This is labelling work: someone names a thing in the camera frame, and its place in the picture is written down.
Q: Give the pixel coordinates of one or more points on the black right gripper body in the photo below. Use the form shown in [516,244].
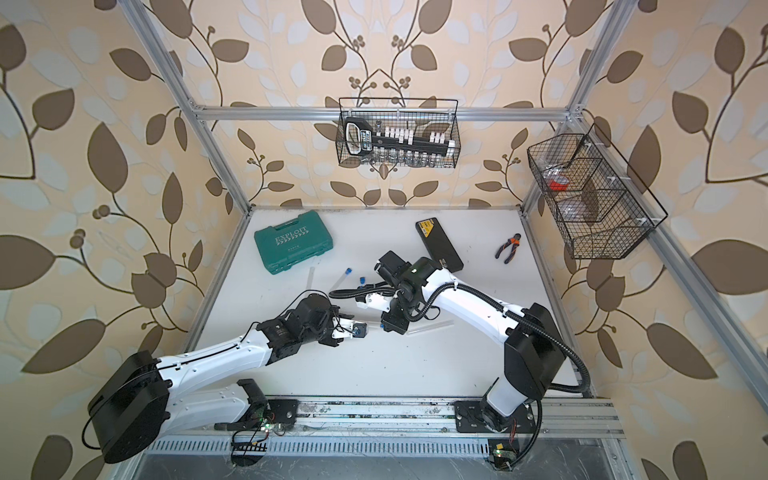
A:
[396,316]

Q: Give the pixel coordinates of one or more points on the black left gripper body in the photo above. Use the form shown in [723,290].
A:
[325,332]

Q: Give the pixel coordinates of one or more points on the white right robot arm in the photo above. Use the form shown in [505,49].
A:
[529,338]

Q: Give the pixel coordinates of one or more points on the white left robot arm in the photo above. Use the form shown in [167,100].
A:
[149,397]

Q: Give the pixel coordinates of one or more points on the clear test tube by case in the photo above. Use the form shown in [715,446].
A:
[310,281]

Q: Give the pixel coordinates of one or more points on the black flat tool case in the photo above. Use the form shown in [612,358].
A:
[438,245]

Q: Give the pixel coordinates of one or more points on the green plastic tool case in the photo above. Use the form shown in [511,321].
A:
[285,245]

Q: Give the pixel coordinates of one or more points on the orange black pliers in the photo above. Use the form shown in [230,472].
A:
[510,246]

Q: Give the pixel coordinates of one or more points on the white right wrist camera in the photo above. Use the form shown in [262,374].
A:
[379,300]

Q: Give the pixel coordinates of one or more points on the black wire basket rear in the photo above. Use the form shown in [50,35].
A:
[412,140]

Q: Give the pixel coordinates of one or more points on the black wire basket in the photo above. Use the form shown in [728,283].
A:
[600,203]
[412,140]

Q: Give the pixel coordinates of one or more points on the black wire basket right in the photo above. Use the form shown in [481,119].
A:
[600,203]

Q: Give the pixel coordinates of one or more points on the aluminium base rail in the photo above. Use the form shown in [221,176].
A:
[400,427]

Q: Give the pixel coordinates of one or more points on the aluminium frame rear crossbar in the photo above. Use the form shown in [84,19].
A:
[209,113]

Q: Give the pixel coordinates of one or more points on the aluminium frame post right rear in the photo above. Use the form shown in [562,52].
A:
[618,18]

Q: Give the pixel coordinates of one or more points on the aluminium frame post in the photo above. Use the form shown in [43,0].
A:
[138,17]
[618,18]

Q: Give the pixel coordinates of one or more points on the aluminium frame post left rear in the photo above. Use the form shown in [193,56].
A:
[138,17]

